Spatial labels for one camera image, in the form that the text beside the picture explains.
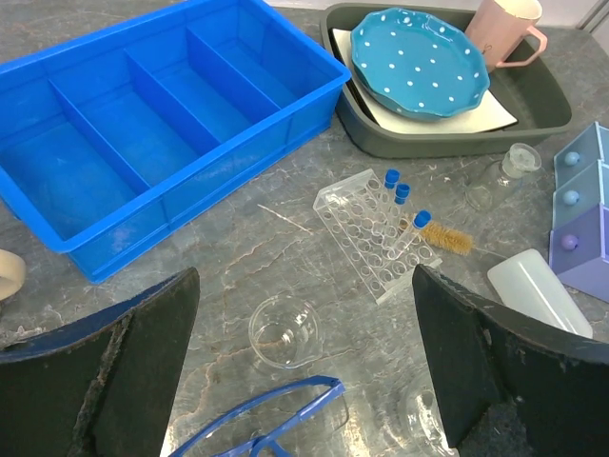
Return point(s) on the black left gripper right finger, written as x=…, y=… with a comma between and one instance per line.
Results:
x=481, y=354

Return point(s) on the blue divided plastic bin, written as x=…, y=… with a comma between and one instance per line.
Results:
x=113, y=141

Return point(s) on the blue capped test tube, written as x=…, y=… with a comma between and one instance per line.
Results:
x=395, y=210
x=410, y=231
x=387, y=193

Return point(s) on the white plastic wash bottle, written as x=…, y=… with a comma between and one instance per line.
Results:
x=526, y=284

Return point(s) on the beige floral mug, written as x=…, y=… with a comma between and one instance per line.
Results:
x=12, y=273

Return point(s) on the brown test tube brush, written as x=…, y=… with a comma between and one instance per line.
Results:
x=449, y=239

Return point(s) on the pink ceramic mug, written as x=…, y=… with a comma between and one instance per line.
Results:
x=498, y=27

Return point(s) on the blue polka dot plate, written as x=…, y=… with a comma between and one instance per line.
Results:
x=416, y=65

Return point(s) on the purple blue drawer organizer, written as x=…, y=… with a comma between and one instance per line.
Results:
x=578, y=247

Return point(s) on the dark green plastic tray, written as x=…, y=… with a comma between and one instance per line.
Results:
x=532, y=94

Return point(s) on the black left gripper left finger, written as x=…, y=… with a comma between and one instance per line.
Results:
x=103, y=385

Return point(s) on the clear round glass flask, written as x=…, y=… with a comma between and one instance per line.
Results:
x=421, y=420

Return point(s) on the blue safety glasses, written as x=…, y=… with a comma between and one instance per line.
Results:
x=301, y=418

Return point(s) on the white square plate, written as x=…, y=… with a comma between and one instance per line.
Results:
x=489, y=115

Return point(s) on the clear test tube rack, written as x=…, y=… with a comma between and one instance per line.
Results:
x=350, y=211

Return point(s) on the clear glass beaker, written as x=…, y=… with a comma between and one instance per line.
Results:
x=286, y=332

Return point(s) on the clear glass stoppered bottle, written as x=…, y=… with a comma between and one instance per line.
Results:
x=502, y=178

